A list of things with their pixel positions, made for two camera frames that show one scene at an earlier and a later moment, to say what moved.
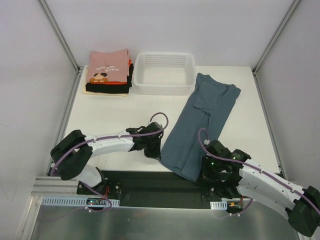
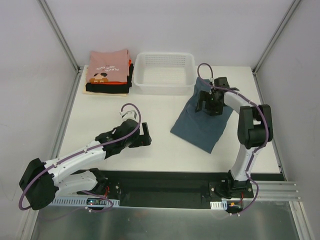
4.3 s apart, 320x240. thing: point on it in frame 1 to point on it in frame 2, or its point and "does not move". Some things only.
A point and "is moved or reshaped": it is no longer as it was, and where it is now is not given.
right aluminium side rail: (267, 118) does not move
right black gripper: (208, 170) to (208, 100)
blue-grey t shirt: (206, 105) is moved or reshaped
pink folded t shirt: (108, 66) does not move
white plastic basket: (164, 74) does not move
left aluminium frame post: (59, 34) does not move
